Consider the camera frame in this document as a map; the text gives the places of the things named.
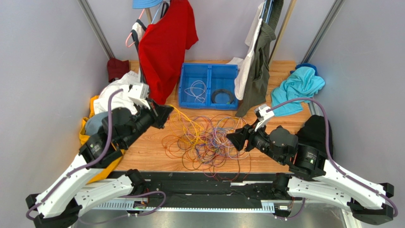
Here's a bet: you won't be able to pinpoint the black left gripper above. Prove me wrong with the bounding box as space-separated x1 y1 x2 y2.
124 98 175 148

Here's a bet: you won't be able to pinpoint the pale wire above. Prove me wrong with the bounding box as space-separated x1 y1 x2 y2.
183 79 208 104

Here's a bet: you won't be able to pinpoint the coloured wires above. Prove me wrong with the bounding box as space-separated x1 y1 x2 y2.
161 105 252 181

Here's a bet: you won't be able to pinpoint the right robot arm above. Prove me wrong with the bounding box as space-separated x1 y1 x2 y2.
226 124 398 225

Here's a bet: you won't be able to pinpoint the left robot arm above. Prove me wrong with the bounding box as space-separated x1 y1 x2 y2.
26 99 174 228

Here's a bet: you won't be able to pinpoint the olive green hanging garment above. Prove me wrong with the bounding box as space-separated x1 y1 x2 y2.
235 0 284 117

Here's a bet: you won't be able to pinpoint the white cloth with black trim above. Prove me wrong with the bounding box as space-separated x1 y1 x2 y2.
93 19 151 115

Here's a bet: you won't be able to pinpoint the blue divided plastic bin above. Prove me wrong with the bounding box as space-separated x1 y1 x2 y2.
178 63 238 110

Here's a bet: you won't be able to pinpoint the dark red cloth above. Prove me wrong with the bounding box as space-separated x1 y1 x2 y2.
107 58 130 83

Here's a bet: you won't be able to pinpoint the red t-shirt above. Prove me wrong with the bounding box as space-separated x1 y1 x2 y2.
138 0 199 105

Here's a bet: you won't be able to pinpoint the grey-blue cloth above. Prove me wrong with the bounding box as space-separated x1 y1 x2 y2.
84 112 108 136

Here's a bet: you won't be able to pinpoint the pink hanger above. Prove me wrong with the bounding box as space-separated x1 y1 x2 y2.
125 9 147 48

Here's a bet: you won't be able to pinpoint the turquoise cloth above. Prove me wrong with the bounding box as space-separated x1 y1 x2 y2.
270 67 325 107

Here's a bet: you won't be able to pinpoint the yellow cloth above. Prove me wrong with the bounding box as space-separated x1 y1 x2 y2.
79 95 123 183

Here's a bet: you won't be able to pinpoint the dark blue cloth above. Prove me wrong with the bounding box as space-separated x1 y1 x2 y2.
290 63 319 76

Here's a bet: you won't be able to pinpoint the blue hat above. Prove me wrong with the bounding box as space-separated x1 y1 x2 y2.
132 0 163 9

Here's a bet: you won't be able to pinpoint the wooden pole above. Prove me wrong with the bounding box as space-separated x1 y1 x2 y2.
269 0 297 66

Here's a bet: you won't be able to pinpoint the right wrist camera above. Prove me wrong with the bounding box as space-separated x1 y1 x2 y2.
254 104 275 131

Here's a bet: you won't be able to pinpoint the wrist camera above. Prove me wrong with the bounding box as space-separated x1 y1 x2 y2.
254 104 275 131
127 83 150 109

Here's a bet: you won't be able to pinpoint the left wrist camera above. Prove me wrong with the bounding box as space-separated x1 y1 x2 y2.
127 83 150 109

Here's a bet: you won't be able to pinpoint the coiled black cable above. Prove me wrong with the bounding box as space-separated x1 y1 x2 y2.
211 88 236 105

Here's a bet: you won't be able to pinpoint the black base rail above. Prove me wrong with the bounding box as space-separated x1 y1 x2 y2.
85 171 353 213

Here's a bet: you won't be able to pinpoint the metal corner rail left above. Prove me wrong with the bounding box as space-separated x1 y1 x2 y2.
77 0 115 59

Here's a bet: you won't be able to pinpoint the metal corner rail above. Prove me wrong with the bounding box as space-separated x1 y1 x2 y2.
301 0 345 63
77 0 115 59

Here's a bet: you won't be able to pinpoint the metal corner rail right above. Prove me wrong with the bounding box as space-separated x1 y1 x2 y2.
301 0 345 63

